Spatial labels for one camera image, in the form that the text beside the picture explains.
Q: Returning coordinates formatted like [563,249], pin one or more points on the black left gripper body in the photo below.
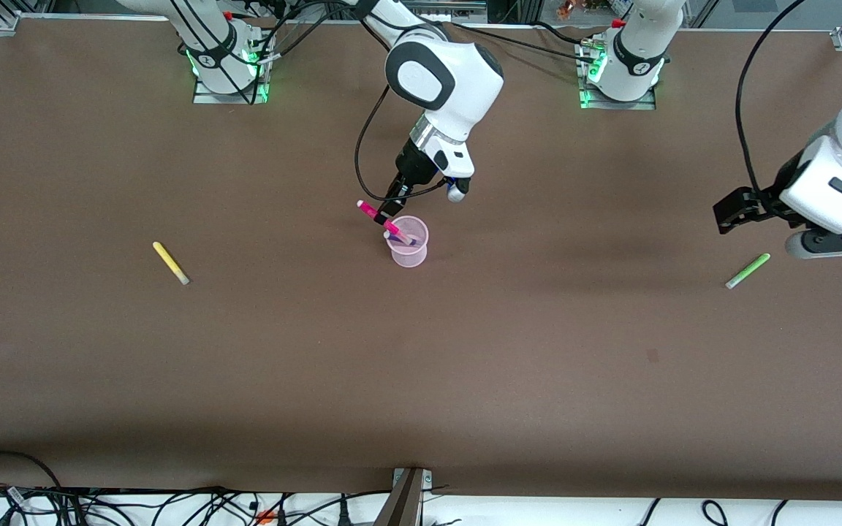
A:
[773,196]

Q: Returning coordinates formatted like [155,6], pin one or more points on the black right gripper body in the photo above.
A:
[416,166]

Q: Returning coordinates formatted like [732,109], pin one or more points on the pink highlighter pen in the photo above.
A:
[368,209]

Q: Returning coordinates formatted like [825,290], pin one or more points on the purple marker pen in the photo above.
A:
[399,242]

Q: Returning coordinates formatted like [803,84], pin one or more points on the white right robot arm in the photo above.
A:
[443,73]

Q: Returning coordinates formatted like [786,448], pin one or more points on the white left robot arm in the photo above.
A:
[640,44]

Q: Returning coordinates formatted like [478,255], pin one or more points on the pink plastic pen holder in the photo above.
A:
[410,259]

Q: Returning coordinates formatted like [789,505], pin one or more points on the green highlighter pen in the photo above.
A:
[748,270]

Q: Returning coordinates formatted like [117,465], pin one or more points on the grey power strip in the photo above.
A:
[457,7]

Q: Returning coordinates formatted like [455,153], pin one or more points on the yellow highlighter pen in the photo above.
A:
[169,261]

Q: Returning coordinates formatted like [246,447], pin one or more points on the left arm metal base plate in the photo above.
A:
[590,105]

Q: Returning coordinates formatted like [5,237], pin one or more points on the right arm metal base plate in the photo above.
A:
[205,98]

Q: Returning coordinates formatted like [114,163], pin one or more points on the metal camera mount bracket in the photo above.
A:
[403,504]

